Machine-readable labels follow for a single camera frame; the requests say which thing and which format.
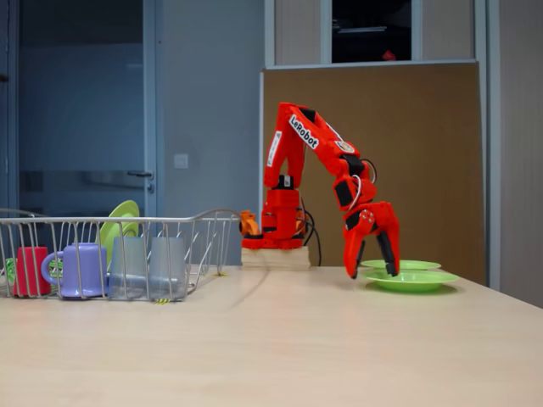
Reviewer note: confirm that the red-orange gripper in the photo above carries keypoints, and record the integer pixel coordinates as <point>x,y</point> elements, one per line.
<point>375,220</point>

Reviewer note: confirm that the green plastic plate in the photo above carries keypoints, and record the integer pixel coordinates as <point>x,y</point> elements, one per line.
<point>415,280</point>
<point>420,265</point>
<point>123,212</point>

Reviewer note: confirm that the smoky translucent plastic cup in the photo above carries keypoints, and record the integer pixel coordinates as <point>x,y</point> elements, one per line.
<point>167,263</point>

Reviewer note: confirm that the pale translucent plastic cup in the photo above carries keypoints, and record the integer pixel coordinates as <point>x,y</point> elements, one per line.
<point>127,263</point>

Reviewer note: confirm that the purple plastic mug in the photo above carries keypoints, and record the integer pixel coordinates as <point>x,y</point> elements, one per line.
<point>82,267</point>

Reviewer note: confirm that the red plastic cup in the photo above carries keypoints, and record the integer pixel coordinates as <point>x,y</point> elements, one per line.
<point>31,271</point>

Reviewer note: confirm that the red-orange robot arm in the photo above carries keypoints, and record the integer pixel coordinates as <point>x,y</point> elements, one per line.
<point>284,148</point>

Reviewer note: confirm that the orange clamp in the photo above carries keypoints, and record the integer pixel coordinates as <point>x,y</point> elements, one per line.
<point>248,226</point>
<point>301,224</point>

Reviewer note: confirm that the wooden base block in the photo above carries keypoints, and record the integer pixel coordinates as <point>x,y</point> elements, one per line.
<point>271,258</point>

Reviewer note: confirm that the brown board panel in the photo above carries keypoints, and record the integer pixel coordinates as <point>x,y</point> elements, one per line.
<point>424,148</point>

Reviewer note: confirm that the yellow black striped tape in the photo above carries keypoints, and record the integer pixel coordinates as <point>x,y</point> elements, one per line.
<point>163,302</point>
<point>220,274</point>

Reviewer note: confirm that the small red object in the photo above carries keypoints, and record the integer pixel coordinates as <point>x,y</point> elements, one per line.
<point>388,55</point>

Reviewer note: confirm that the grey glass door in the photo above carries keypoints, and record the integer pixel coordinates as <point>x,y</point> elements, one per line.
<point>85,106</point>

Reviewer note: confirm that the white light switch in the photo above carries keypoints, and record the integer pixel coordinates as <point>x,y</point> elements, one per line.
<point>181,161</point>

